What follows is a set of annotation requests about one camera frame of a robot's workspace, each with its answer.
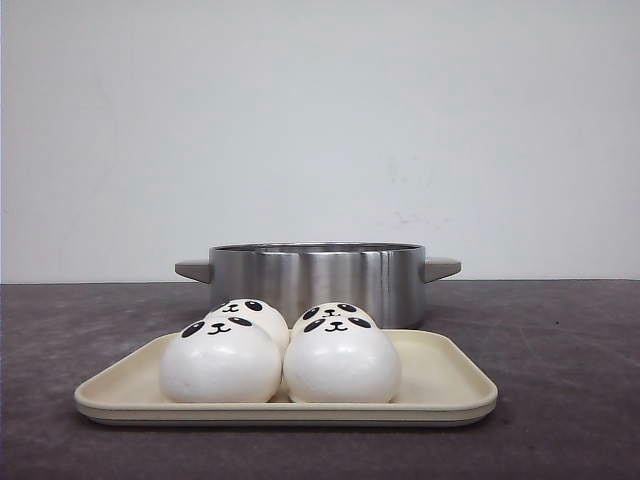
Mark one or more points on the panda bun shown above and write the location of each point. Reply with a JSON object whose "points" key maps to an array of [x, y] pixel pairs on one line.
{"points": [[331, 311], [260, 313], [342, 360], [221, 359]]}

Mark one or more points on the stainless steel steamer pot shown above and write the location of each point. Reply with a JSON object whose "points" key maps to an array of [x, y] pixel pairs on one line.
{"points": [[387, 280]]}

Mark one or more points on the cream rectangular tray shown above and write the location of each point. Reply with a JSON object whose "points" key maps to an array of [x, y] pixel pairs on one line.
{"points": [[440, 386]]}

